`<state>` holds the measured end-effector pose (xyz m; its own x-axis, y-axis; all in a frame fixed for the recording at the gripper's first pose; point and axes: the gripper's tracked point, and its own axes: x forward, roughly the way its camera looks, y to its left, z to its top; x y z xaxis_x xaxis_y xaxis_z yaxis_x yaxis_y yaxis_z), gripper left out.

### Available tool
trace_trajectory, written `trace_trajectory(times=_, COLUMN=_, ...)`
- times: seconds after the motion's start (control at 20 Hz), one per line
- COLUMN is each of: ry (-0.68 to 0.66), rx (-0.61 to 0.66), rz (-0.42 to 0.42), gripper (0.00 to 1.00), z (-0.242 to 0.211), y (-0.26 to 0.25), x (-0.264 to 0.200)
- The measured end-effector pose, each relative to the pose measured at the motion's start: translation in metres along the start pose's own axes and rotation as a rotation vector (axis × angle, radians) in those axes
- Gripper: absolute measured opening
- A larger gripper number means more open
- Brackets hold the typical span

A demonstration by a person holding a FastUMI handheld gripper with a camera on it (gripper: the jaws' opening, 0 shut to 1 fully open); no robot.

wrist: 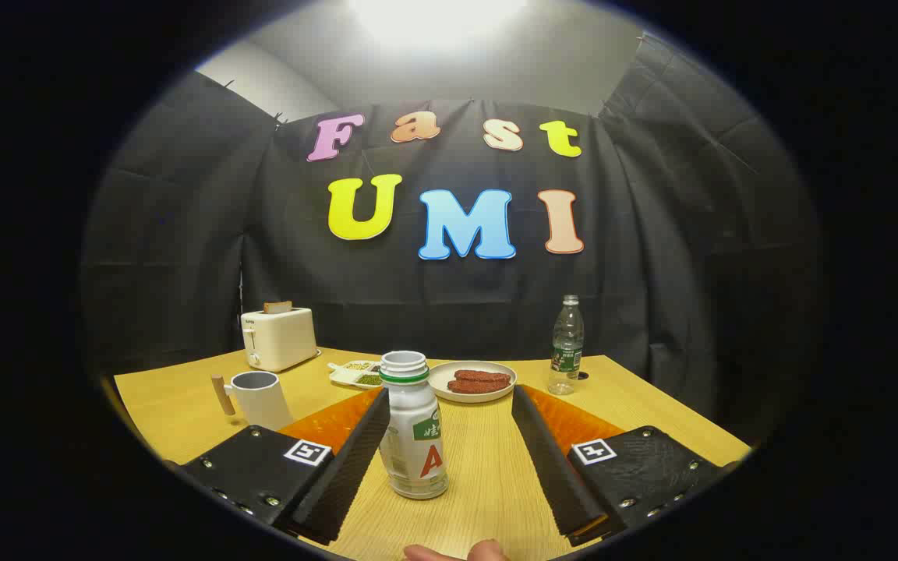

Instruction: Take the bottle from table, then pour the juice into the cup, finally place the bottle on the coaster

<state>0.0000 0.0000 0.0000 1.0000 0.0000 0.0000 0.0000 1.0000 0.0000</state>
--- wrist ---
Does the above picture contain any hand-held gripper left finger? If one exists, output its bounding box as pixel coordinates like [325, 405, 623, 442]
[172, 387, 392, 546]

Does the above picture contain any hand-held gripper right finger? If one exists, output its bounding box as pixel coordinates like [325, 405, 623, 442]
[511, 384, 740, 548]

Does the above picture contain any white juice bottle green ring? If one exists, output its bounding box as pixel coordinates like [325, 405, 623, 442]
[378, 351, 450, 500]

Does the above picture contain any white cup wooden handle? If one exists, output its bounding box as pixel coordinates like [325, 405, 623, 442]
[210, 371, 295, 432]

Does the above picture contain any clear plastic water bottle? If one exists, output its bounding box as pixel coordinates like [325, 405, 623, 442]
[547, 295, 585, 396]

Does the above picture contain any wooden table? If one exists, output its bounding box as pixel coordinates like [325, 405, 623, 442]
[110, 347, 754, 561]

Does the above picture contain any white divided dish with beans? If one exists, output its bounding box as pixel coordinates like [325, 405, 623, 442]
[328, 359, 384, 390]

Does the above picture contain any white round plate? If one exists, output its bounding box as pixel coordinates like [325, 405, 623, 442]
[427, 360, 518, 404]

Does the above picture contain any cream toaster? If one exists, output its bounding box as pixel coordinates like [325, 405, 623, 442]
[240, 307, 319, 373]

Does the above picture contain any black backdrop cloth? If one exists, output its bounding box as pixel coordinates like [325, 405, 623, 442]
[79, 31, 824, 445]

